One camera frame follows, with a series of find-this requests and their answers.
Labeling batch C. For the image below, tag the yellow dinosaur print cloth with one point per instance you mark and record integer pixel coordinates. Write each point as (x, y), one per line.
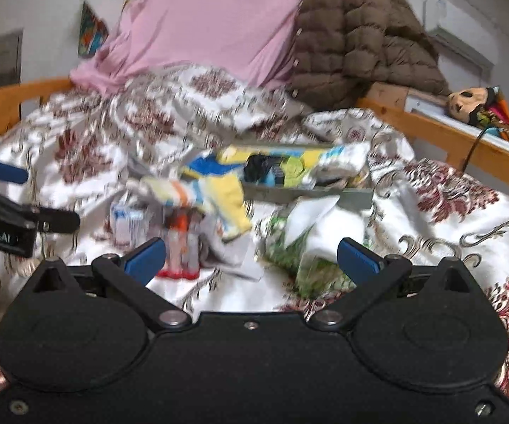
(287, 168)

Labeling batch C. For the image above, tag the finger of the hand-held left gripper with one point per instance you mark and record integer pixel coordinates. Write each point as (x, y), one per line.
(7, 172)
(58, 221)

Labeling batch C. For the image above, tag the grey metal tray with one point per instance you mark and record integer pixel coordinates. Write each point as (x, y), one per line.
(307, 193)

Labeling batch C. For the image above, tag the colourful wall poster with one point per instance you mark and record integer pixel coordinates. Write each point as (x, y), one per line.
(92, 31)

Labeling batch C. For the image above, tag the blue white small carton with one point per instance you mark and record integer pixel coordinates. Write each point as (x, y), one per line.
(127, 221)

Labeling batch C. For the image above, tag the face mask doll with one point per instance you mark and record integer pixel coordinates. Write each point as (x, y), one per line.
(502, 117)

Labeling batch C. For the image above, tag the yellow blue printed cloth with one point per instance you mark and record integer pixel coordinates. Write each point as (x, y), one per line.
(219, 194)

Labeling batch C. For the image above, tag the green tissue packet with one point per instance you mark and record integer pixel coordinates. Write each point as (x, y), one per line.
(312, 247)

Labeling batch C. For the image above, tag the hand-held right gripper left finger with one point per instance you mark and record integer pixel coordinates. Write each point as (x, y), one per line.
(146, 259)

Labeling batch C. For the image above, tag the white shelf board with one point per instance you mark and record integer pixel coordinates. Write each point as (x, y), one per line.
(431, 107)

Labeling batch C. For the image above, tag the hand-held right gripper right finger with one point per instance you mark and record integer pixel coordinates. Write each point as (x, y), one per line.
(357, 261)

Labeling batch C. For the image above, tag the white air conditioner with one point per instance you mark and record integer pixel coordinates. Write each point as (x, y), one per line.
(462, 31)

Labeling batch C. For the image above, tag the white blue print diaper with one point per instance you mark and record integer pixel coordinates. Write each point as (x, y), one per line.
(345, 159)

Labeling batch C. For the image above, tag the pink sheet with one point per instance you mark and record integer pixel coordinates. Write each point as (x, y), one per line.
(210, 13)

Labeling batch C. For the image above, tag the white red floral bedspread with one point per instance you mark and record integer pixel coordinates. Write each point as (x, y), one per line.
(104, 141)

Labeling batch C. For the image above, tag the beige face mask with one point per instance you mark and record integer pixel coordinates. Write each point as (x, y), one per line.
(469, 102)

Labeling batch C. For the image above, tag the brown puffer jacket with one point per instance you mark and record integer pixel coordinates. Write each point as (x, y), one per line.
(360, 39)

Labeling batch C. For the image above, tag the red white small bottles pack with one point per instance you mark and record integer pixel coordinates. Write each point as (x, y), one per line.
(179, 247)

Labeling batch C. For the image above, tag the wooden bed frame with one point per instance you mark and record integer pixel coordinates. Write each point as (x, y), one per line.
(435, 131)

